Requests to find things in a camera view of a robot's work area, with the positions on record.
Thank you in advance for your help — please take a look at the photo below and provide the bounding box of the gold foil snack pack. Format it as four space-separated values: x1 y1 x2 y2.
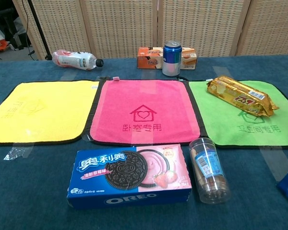
206 75 280 117

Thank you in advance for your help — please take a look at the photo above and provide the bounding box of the pink cloth mat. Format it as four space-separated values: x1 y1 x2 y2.
83 76 207 146

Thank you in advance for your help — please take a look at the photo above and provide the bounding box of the orange wafer box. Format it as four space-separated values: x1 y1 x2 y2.
137 46 198 70

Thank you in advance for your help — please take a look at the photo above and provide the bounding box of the blue Oreo cookie box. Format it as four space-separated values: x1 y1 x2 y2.
66 143 192 209

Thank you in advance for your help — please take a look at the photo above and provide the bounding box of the blue and silver drink can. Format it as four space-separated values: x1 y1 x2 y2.
162 40 182 77

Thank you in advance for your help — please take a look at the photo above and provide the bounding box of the green cloth mat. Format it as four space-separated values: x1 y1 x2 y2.
188 79 288 149

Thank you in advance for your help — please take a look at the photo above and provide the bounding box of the clear plastic snack cup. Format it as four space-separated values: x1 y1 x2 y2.
189 137 232 205

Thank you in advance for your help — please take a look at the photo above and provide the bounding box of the wicker folding screen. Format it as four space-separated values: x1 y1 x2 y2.
12 0 288 60

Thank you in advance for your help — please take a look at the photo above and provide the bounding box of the clear plastic drink bottle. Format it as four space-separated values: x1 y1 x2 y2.
51 49 104 71

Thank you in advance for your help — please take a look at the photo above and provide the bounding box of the yellow cloth mat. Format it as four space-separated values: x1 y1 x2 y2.
0 80 100 145

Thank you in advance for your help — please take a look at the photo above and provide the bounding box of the black tripod stand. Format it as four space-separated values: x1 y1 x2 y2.
26 0 53 61

